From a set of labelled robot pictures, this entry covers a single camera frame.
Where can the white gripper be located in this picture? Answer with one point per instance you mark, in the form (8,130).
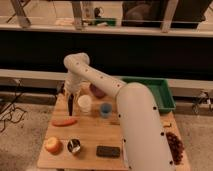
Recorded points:
(71,85)

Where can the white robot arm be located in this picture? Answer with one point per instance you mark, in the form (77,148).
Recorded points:
(144,139)

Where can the red bowl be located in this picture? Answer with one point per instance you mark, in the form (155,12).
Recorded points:
(61,90)

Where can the purple bowl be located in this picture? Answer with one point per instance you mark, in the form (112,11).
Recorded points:
(96,91)

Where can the white cup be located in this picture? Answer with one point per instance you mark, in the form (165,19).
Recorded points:
(85,103)

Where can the orange carrot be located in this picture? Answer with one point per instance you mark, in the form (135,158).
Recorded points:
(63,122)

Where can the blue cup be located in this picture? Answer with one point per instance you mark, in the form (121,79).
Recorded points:
(105,110)

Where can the small metal cup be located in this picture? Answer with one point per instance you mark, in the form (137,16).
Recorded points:
(74,146)

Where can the apple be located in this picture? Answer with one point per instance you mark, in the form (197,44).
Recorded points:
(53,145)

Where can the black sponge block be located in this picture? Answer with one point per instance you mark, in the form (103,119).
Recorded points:
(108,151)

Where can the green object on shelf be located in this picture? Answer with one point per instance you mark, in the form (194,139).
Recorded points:
(105,21)

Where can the green tray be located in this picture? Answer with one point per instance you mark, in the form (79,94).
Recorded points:
(160,90)

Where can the red grapes bunch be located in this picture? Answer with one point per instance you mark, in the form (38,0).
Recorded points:
(176,147)

